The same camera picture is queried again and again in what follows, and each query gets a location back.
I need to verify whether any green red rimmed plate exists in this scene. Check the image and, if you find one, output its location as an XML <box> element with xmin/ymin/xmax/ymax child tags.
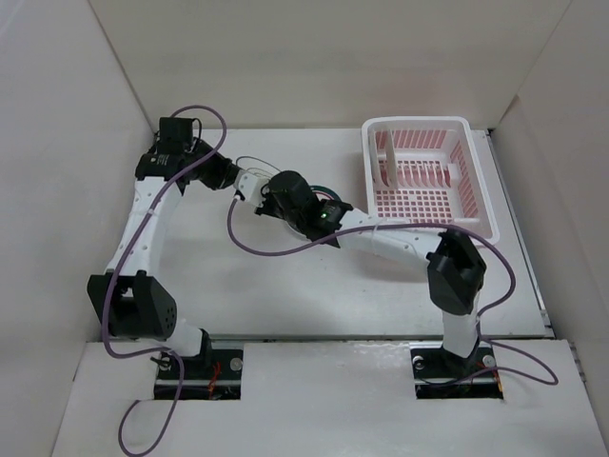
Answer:
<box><xmin>285</xmin><ymin>183</ymin><xmax>344</xmax><ymax>239</ymax></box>

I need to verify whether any orange sunburst plate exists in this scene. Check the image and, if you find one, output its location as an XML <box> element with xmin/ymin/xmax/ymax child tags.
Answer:
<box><xmin>369</xmin><ymin>129</ymin><xmax>398</xmax><ymax>189</ymax></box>

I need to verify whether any white plate flower outline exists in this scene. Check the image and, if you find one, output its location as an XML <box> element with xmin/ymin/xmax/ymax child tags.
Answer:
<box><xmin>235</xmin><ymin>155</ymin><xmax>282</xmax><ymax>178</ymax></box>

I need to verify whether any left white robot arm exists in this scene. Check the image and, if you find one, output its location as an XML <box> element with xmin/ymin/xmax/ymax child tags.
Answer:
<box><xmin>87</xmin><ymin>115</ymin><xmax>240</xmax><ymax>378</ymax></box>

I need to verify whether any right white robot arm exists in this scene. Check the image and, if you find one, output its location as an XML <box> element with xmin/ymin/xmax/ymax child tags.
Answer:
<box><xmin>256</xmin><ymin>170</ymin><xmax>486</xmax><ymax>375</ymax></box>

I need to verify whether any pink dish rack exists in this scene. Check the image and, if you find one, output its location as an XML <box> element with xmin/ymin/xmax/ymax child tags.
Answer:
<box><xmin>361</xmin><ymin>116</ymin><xmax>500</xmax><ymax>244</ymax></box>

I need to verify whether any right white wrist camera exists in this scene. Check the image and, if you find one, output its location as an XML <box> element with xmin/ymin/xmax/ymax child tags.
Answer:
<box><xmin>233</xmin><ymin>170</ymin><xmax>269</xmax><ymax>208</ymax></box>

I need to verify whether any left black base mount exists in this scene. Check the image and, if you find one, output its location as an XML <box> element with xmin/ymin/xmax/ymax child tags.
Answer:
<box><xmin>151</xmin><ymin>348</ymin><xmax>244</xmax><ymax>401</ymax></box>

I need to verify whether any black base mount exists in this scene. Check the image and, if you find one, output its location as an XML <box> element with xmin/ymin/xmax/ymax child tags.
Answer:
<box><xmin>151</xmin><ymin>348</ymin><xmax>244</xmax><ymax>401</ymax></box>
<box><xmin>410</xmin><ymin>344</ymin><xmax>503</xmax><ymax>400</ymax></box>

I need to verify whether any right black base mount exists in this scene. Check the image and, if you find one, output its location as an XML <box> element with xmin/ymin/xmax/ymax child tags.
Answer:
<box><xmin>410</xmin><ymin>344</ymin><xmax>503</xmax><ymax>400</ymax></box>

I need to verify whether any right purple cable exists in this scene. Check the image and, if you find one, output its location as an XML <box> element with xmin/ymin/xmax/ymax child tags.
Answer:
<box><xmin>226</xmin><ymin>197</ymin><xmax>560</xmax><ymax>387</ymax></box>

